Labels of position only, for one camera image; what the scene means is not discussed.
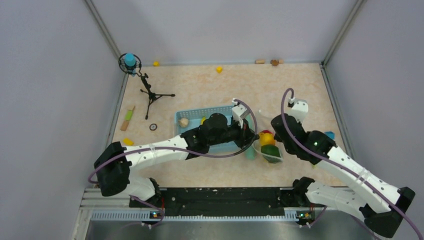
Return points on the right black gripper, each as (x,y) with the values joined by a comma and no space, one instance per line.
(276,137)

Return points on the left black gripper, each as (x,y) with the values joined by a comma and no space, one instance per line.
(246,135)

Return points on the yellow banana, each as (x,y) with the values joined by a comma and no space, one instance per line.
(202,120)

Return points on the orange potato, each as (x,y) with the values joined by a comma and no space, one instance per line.
(266,138)

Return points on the green lime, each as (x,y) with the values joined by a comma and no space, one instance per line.
(271,154)

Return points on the light blue plastic basket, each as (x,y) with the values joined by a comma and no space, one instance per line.
(195,116)

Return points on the beige garlic bulb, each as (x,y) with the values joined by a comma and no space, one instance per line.
(183,122)

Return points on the clear zip top bag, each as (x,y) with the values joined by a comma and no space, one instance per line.
(264,123)

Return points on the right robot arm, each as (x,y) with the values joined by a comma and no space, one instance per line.
(379,205)

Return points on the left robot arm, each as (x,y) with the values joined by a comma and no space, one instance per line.
(115,166)

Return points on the teal foam roller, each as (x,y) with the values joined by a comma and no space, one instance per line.
(250,153)

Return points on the blue small block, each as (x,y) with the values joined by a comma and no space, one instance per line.
(330,134)

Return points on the green wooden stick toy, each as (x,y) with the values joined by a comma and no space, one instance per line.
(127,118)

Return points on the yellow block left side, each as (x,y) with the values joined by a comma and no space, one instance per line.
(128,141)

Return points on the blue microphone on tripod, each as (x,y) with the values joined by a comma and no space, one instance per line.
(131,64)

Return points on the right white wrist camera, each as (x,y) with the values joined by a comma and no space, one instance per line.
(298,108)

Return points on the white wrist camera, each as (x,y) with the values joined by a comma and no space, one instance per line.
(298,108)
(239,112)

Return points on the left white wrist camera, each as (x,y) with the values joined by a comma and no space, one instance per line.
(239,112)

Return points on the brown nut at wall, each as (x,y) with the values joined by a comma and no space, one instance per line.
(274,62)

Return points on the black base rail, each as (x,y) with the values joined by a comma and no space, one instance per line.
(228,202)

